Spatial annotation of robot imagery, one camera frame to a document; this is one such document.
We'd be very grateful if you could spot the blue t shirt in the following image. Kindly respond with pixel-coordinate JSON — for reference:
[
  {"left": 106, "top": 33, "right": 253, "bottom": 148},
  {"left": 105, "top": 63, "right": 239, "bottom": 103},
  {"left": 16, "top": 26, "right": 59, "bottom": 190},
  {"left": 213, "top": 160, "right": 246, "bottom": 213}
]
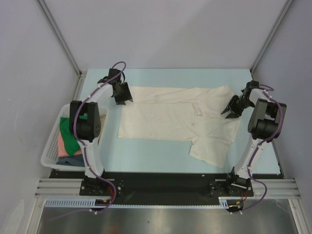
[{"left": 57, "top": 155, "right": 85, "bottom": 167}]

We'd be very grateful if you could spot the green t shirt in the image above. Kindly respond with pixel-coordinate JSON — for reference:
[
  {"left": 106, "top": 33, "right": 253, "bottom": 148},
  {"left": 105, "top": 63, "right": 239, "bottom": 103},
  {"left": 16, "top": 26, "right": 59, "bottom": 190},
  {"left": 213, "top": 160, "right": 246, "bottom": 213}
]
[{"left": 58, "top": 117, "right": 82, "bottom": 157}]

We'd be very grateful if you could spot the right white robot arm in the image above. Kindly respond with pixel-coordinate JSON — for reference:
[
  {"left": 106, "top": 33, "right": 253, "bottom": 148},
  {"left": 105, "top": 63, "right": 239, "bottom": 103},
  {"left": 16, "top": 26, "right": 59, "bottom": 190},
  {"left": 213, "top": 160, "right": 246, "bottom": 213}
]
[{"left": 221, "top": 87, "right": 287, "bottom": 196}]

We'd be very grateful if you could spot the left aluminium corner post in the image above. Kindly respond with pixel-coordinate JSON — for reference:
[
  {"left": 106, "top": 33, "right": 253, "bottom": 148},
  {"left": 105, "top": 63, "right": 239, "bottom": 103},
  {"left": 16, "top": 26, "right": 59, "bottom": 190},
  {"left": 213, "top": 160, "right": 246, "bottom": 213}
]
[{"left": 36, "top": 0, "right": 82, "bottom": 75}]

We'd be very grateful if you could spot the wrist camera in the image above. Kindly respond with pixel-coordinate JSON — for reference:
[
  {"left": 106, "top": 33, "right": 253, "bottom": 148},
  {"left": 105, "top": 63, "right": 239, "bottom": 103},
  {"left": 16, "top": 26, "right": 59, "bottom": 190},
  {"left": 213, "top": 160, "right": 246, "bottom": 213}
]
[
  {"left": 97, "top": 68, "right": 125, "bottom": 85},
  {"left": 243, "top": 80, "right": 259, "bottom": 96}
]

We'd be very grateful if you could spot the white plastic laundry basket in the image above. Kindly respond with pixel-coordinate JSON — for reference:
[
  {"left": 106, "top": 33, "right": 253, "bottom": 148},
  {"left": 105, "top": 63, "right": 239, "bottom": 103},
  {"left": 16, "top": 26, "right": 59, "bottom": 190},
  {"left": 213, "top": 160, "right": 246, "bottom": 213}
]
[{"left": 40, "top": 104, "right": 110, "bottom": 169}]

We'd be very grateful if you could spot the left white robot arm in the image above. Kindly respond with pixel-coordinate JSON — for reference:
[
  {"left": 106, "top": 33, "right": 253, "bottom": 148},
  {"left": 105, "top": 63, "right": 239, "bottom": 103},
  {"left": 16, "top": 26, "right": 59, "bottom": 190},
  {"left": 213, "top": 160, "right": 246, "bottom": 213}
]
[{"left": 69, "top": 82, "right": 133, "bottom": 195}]

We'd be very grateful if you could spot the aluminium frame rail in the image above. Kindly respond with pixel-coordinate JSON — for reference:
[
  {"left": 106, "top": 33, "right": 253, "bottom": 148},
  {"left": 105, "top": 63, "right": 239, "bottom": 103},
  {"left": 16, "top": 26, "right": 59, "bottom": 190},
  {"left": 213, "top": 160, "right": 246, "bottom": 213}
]
[{"left": 36, "top": 179, "right": 301, "bottom": 199}]

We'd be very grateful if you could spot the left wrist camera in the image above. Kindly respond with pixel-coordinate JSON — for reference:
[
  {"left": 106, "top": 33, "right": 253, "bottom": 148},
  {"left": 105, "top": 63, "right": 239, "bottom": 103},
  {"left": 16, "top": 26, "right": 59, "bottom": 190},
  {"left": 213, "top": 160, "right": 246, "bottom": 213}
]
[{"left": 97, "top": 68, "right": 125, "bottom": 85}]

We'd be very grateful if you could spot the aluminium corner post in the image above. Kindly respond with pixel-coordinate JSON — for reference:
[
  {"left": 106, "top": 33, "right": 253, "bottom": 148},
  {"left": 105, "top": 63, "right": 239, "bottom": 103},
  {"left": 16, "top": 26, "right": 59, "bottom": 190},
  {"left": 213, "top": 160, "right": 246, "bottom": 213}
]
[
  {"left": 250, "top": 0, "right": 295, "bottom": 77},
  {"left": 36, "top": 0, "right": 82, "bottom": 75}
]

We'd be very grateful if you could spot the right aluminium corner post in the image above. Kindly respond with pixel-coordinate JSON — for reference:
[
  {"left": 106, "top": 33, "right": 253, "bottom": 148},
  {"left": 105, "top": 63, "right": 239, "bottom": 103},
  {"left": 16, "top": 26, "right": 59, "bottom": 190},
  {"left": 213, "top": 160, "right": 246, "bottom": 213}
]
[{"left": 250, "top": 0, "right": 295, "bottom": 77}]

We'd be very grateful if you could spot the beige t shirt in basket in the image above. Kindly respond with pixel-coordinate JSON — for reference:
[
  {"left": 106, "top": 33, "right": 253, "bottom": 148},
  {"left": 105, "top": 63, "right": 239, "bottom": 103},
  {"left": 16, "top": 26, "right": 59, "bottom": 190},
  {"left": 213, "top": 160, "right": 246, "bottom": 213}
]
[{"left": 97, "top": 115, "right": 106, "bottom": 146}]

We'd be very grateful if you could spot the cream t shirt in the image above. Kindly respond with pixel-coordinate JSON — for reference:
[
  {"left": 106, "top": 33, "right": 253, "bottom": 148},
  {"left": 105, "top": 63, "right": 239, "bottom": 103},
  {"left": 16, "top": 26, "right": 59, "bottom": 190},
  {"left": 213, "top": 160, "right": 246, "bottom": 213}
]
[{"left": 118, "top": 85, "right": 240, "bottom": 168}]

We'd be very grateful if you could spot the white slotted cable duct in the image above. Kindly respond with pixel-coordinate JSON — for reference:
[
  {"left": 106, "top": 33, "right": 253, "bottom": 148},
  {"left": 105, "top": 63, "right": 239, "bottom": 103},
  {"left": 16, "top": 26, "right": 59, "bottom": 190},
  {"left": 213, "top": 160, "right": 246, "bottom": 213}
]
[{"left": 45, "top": 196, "right": 244, "bottom": 209}]

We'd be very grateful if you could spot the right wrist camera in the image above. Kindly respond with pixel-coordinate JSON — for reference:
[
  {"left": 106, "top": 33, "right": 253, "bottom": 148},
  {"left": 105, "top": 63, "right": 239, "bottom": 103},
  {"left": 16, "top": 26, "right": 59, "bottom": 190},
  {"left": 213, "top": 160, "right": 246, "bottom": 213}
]
[{"left": 243, "top": 80, "right": 259, "bottom": 96}]

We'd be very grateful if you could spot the pink t shirt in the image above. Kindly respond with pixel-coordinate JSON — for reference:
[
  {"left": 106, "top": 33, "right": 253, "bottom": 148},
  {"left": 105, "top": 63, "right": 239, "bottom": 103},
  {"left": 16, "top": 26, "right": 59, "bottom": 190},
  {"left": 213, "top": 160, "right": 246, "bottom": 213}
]
[{"left": 58, "top": 133, "right": 82, "bottom": 157}]

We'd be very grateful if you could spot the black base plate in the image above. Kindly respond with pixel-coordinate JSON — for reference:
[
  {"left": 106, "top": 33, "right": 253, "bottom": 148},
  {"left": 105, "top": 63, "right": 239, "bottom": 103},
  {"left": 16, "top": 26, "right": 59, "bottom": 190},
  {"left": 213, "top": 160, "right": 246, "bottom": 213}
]
[{"left": 48, "top": 171, "right": 259, "bottom": 206}]

